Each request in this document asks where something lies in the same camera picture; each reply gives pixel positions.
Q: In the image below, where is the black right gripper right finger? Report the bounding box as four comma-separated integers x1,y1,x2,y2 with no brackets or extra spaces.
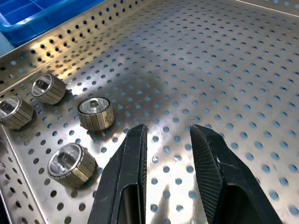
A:
189,124,285,224

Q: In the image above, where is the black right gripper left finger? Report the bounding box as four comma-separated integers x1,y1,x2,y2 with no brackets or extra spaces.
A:
87,124,147,224

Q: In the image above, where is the perforated steel tray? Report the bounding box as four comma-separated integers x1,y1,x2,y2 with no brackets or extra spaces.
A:
0,0,299,224

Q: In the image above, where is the blue compartment tray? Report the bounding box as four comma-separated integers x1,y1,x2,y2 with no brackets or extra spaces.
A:
0,0,96,47

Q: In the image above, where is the blue table cover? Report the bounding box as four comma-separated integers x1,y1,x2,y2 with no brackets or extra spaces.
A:
0,31,17,59

